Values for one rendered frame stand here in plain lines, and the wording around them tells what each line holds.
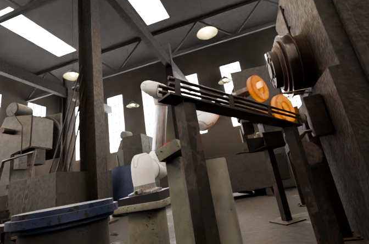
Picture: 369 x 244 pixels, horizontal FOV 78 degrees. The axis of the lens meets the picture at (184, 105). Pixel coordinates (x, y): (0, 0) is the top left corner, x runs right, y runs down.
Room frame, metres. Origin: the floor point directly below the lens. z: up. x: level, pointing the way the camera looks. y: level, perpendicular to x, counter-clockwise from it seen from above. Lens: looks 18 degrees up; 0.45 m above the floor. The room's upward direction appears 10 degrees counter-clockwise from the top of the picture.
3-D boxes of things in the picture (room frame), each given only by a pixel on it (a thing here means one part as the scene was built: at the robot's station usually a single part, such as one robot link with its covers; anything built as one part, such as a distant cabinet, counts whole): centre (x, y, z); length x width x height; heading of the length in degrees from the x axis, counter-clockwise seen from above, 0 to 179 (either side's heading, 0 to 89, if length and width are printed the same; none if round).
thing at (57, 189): (3.86, 2.15, 0.43); 1.23 x 0.93 x 0.87; 164
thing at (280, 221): (2.09, -0.66, 0.36); 0.26 x 0.20 x 0.72; 21
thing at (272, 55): (1.57, -0.71, 1.11); 0.28 x 0.06 x 0.28; 166
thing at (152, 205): (1.68, 0.37, 0.33); 0.32 x 0.32 x 0.04; 80
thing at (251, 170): (4.38, -0.83, 0.39); 1.03 x 0.83 x 0.79; 80
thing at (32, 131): (5.20, 3.76, 1.42); 1.43 x 1.22 x 2.85; 81
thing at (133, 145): (5.04, 1.12, 0.75); 0.70 x 0.48 x 1.50; 166
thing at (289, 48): (1.55, -0.80, 1.11); 0.47 x 0.06 x 0.47; 166
